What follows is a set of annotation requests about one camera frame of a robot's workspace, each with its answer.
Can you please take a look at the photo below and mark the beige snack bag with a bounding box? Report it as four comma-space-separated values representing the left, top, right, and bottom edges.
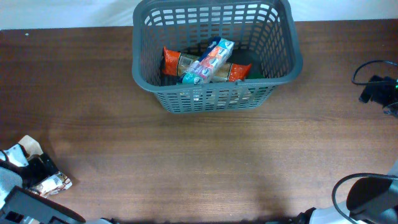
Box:
18, 135, 73, 198
206, 89, 254, 107

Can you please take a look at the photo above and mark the green lidded seasoning jar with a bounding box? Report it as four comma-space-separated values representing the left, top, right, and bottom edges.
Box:
246, 71, 265, 80

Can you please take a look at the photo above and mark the grey plastic basket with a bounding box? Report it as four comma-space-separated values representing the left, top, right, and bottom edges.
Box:
132, 0, 303, 114

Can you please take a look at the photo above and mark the red pasta packet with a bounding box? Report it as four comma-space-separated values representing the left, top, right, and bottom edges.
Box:
161, 47, 252, 83

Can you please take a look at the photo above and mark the colourful tissue pack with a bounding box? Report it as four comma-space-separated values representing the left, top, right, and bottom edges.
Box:
178, 37, 234, 85

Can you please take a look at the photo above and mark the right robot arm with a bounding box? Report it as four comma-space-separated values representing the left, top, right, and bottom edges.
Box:
287, 75, 397, 223

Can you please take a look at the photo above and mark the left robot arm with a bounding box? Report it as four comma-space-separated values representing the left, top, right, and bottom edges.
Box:
1, 151, 88, 223

